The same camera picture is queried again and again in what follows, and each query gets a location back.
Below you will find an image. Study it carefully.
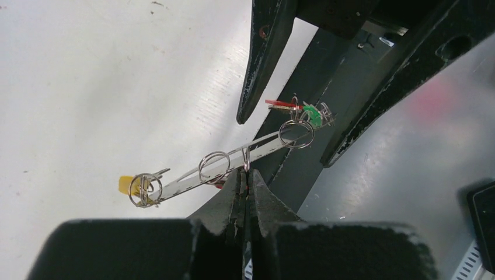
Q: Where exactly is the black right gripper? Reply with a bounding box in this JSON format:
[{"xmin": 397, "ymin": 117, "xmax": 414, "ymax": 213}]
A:
[{"xmin": 236, "ymin": 0, "xmax": 494, "ymax": 167}]

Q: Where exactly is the solid red key tag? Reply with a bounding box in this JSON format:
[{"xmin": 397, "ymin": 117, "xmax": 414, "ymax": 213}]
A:
[{"xmin": 265, "ymin": 99, "xmax": 304, "ymax": 112}]

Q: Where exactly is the yellow key tag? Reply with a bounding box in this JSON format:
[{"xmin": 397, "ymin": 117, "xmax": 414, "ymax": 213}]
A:
[{"xmin": 118, "ymin": 174, "xmax": 154, "ymax": 206}]

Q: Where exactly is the green key tag with key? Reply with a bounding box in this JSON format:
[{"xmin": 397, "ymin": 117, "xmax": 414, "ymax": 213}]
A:
[{"xmin": 301, "ymin": 105, "xmax": 323, "ymax": 128}]

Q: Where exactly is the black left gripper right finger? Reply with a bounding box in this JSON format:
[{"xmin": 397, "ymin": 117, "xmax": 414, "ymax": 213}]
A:
[{"xmin": 247, "ymin": 169, "xmax": 439, "ymax": 279}]

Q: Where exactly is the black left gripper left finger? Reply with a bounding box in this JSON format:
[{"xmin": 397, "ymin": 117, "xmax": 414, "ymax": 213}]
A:
[{"xmin": 27, "ymin": 170, "xmax": 246, "ymax": 279}]

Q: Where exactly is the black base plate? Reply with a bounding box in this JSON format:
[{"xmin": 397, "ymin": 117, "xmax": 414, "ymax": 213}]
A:
[{"xmin": 251, "ymin": 31, "xmax": 391, "ymax": 212}]

